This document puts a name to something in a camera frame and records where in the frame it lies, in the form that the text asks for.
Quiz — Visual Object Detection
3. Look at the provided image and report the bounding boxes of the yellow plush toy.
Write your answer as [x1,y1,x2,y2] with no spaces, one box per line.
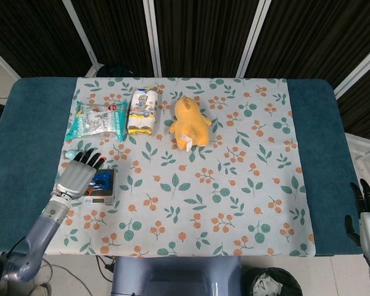
[168,96,213,152]

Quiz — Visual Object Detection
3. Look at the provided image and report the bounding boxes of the black bag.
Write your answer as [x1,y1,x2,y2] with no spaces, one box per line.
[97,64,135,78]

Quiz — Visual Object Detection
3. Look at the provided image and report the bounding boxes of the yellow white multipack package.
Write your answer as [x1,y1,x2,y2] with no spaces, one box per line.
[127,88,159,136]

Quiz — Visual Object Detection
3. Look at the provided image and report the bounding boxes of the blue grey robot torso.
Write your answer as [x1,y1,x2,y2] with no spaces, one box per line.
[110,255,243,296]

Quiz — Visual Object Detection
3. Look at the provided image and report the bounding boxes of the floral print tablecloth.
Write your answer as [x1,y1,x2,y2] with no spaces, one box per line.
[38,76,316,258]

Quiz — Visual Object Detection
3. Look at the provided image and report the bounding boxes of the teal transparent snack bag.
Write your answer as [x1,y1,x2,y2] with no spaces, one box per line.
[64,99,130,143]

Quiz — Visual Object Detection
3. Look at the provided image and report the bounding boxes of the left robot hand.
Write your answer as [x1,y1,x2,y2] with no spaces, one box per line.
[51,148,112,201]

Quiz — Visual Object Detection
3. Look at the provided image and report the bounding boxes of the white metal rack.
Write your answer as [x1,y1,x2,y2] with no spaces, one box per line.
[345,132,370,183]

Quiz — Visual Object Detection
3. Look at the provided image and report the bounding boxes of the small digital kitchen scale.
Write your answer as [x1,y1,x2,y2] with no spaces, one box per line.
[82,168,116,205]

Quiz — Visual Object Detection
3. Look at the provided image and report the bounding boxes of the black floor cables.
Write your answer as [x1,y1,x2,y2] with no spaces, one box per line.
[94,255,115,281]

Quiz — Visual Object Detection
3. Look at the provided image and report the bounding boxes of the crumpled white paper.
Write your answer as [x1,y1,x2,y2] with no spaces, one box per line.
[253,275,283,296]

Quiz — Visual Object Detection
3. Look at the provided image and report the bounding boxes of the black trash bin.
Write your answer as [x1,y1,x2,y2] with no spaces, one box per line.
[243,266,303,296]

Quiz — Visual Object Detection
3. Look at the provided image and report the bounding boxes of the teal table cover cloth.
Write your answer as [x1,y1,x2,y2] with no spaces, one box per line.
[0,76,360,257]

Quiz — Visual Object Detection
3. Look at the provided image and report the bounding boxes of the black white-framed partition screen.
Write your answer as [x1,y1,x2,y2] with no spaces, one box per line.
[0,0,370,135]

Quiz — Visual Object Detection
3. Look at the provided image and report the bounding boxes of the light teal toy hammer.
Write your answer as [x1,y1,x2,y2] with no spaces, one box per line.
[64,149,81,162]

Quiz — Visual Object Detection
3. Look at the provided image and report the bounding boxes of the blue snack packet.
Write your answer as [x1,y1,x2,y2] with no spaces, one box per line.
[91,171,112,189]

